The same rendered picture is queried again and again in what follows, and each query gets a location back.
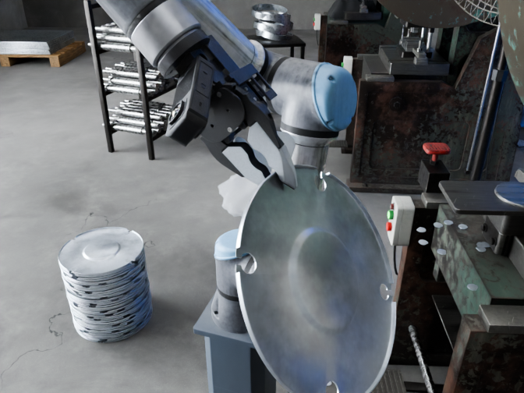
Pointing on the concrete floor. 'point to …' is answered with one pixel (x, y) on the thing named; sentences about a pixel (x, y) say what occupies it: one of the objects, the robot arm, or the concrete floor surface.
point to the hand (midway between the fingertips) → (282, 185)
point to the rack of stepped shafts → (129, 86)
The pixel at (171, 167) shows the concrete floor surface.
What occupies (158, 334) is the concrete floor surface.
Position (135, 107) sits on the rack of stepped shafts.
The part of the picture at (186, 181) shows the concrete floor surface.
